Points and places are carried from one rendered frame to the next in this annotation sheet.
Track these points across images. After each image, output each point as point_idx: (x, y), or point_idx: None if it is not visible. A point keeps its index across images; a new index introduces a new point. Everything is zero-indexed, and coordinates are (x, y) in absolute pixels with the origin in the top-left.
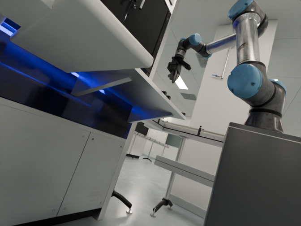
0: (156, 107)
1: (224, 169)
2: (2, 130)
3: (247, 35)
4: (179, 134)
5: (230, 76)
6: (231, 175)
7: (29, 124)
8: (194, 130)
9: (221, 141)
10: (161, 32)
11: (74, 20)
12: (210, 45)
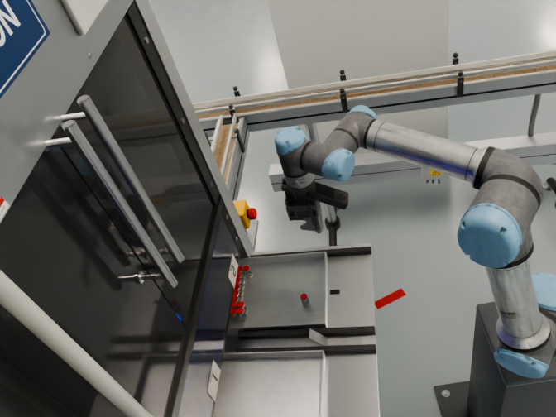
0: None
1: (508, 408)
2: None
3: (516, 300)
4: (297, 124)
5: (500, 358)
6: (516, 408)
7: None
8: (323, 88)
9: (405, 103)
10: (170, 99)
11: None
12: (381, 152)
